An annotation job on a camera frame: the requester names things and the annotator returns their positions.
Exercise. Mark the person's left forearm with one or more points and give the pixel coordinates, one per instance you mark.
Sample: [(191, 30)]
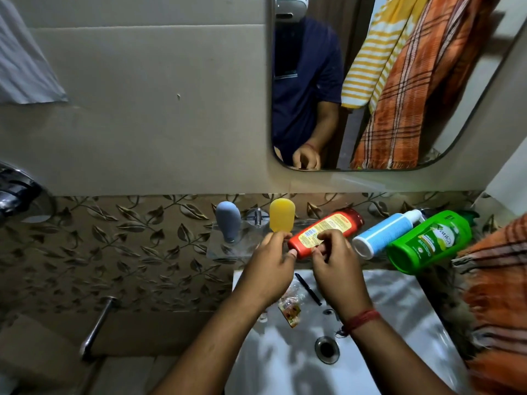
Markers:
[(210, 349)]

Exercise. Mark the chrome wall valve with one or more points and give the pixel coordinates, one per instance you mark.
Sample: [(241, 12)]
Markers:
[(16, 193)]

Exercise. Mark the yellow silicone squeeze bottle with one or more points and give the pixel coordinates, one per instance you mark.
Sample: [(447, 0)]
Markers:
[(282, 213)]

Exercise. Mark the chrome shelf bracket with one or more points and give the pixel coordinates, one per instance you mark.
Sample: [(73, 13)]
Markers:
[(257, 217)]

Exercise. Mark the clear glass shelf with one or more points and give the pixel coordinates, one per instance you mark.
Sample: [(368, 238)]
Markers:
[(224, 252)]

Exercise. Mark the small yellow red packet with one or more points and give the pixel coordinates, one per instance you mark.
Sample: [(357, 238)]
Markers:
[(290, 315)]

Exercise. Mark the blue white pump bottle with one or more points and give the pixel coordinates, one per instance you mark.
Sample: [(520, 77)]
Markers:
[(383, 234)]

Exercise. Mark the white wash basin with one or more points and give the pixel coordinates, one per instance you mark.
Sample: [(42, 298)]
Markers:
[(288, 366)]

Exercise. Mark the white crumpled paper sign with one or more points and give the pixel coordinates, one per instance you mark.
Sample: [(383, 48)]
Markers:
[(24, 69)]

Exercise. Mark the rounded wall mirror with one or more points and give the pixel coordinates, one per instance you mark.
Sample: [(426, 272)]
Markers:
[(370, 78)]

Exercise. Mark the green pump bottle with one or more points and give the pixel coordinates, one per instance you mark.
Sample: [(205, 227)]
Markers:
[(428, 242)]

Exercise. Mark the person's left hand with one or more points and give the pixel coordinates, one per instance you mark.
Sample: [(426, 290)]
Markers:
[(267, 271)]

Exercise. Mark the grey silicone squeeze bottle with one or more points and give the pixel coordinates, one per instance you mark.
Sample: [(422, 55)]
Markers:
[(228, 220)]

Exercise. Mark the person's right hand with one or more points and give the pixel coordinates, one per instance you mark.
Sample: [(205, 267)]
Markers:
[(339, 275)]

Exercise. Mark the person's right forearm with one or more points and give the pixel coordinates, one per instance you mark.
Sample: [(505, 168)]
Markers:
[(395, 362)]

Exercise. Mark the black comb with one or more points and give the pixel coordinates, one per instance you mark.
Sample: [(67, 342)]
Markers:
[(309, 289)]

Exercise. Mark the red bottle with yellow label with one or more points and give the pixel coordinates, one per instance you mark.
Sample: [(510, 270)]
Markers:
[(329, 226)]

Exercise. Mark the orange plaid towel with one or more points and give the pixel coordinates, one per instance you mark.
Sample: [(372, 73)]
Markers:
[(498, 304)]

